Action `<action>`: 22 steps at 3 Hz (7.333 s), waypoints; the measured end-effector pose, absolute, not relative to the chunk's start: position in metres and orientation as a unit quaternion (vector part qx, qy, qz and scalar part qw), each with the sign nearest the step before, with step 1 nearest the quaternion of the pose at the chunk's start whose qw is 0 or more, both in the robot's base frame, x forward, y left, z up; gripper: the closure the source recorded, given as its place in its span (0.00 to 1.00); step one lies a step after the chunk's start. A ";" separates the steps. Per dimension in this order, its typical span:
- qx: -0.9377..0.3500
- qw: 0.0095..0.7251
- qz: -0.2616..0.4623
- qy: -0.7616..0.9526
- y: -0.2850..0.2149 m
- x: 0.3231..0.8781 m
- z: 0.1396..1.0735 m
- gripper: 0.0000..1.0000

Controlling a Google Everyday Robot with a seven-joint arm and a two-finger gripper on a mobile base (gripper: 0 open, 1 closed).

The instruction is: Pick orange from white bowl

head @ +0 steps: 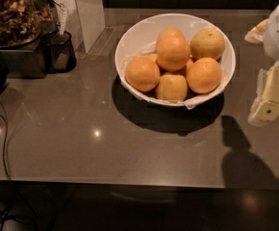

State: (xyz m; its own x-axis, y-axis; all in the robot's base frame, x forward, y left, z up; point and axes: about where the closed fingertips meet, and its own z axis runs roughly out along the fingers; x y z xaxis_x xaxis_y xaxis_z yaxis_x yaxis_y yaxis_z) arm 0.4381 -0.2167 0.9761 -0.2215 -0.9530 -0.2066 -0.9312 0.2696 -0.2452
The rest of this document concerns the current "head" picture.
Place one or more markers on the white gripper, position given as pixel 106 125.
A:
pixel 265 107

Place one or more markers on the black mesh cup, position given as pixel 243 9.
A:
pixel 59 52

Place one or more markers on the glass jar of granola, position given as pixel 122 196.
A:
pixel 19 23

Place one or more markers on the dark metal stand box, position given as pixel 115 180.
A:
pixel 28 61

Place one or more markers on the hidden small orange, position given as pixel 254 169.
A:
pixel 186 68

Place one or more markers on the white pillar block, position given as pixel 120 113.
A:
pixel 85 22

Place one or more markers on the white bowl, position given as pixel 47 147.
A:
pixel 150 27

